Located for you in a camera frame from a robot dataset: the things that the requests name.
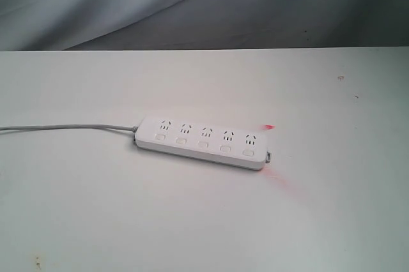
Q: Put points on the white five-outlet power strip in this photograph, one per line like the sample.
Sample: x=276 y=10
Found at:
x=207 y=142

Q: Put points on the grey backdrop cloth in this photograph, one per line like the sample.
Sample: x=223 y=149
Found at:
x=201 y=24

